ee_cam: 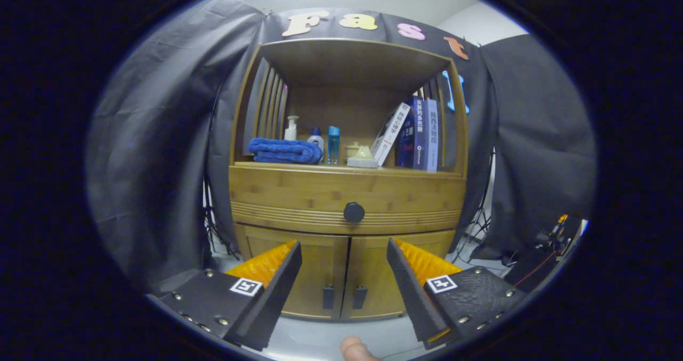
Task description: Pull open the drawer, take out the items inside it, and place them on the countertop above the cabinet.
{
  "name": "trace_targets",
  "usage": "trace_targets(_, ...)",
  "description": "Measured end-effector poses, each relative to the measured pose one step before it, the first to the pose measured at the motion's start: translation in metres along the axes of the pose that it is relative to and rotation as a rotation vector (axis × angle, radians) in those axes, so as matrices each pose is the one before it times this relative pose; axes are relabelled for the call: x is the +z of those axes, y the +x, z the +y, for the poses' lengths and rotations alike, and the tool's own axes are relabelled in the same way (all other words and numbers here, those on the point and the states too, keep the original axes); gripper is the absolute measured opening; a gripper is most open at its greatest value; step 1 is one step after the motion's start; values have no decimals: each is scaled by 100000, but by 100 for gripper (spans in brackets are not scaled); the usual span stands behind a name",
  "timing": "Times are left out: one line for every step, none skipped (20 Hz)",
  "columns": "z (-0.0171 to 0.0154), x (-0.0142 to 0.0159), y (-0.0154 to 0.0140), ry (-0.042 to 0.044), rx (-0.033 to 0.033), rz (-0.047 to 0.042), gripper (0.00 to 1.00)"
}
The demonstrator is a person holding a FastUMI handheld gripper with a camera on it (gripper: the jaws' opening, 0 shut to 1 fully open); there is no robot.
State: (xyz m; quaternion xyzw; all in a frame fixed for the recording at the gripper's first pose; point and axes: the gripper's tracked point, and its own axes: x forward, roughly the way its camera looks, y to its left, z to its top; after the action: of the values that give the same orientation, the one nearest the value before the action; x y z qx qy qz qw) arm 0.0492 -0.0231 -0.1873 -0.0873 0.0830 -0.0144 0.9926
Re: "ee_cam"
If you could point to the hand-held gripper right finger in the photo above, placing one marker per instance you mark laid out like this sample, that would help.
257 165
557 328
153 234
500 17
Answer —
411 291

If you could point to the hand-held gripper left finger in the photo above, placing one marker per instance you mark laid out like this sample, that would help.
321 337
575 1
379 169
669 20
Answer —
275 291

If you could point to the wooden drawer with black knob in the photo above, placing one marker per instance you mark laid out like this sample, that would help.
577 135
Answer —
299 195

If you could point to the pale green ceramic tea funnel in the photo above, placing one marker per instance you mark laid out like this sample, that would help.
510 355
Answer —
364 161

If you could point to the wooden cabinet door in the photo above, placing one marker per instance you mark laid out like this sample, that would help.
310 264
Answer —
315 270
373 270

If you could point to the wooden countertop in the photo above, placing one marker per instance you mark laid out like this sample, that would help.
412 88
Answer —
333 167

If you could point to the wooden cabinet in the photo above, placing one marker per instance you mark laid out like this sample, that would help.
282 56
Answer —
347 110

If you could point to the black tripod stand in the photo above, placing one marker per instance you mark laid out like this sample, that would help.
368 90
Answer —
213 233
480 222

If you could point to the blue folded towel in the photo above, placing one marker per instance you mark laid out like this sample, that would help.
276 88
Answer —
283 151

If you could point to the beige lidded teacup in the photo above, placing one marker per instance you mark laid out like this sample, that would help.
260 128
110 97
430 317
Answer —
351 150

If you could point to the dark blue book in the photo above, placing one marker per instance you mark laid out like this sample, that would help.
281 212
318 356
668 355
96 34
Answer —
416 137

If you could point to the black device with orange part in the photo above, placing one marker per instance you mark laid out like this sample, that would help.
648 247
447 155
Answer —
555 233

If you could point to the light blue book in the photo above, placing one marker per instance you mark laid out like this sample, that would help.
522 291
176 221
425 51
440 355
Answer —
431 137

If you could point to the clear blue bottle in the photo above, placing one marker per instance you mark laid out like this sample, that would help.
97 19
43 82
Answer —
333 145

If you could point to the white bottle with blue cap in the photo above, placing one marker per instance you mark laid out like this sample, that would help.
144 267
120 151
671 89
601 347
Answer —
317 137

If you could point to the white pump bottle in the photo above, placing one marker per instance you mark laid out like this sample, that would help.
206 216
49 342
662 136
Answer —
291 131

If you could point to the white book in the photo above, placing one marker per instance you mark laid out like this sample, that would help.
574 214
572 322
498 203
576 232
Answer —
392 131

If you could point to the white panel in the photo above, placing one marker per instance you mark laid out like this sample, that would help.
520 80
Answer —
583 227

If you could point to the black backdrop cloth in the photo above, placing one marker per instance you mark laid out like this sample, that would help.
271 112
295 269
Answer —
155 137

